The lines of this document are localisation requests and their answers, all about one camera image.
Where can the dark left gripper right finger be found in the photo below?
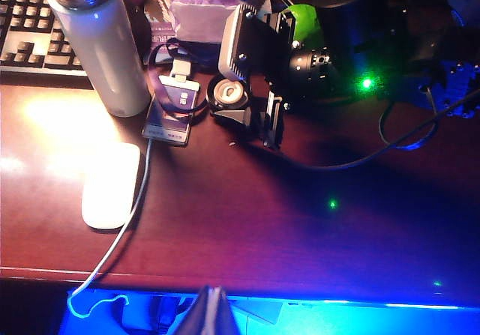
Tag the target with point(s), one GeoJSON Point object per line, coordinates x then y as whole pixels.
{"type": "Point", "coordinates": [225, 316]}

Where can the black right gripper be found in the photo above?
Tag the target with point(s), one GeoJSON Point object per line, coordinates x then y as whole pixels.
{"type": "Point", "coordinates": [311, 72]}

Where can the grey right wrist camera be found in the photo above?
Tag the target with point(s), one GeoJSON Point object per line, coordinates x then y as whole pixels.
{"type": "Point", "coordinates": [232, 42]}

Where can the black keyboard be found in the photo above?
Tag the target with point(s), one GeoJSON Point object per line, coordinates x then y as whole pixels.
{"type": "Point", "coordinates": [26, 31]}

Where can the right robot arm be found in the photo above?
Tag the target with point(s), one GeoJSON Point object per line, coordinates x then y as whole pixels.
{"type": "Point", "coordinates": [352, 20]}

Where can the pink tissue pack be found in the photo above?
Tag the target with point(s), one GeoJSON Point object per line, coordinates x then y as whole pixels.
{"type": "Point", "coordinates": [202, 16]}

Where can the white thermos bottle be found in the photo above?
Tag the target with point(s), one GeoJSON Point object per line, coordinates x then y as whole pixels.
{"type": "Point", "coordinates": [97, 50]}

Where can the white computer mouse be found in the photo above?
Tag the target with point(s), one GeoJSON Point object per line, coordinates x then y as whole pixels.
{"type": "Point", "coordinates": [110, 189]}

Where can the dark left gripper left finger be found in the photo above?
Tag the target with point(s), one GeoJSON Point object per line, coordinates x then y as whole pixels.
{"type": "Point", "coordinates": [200, 316]}

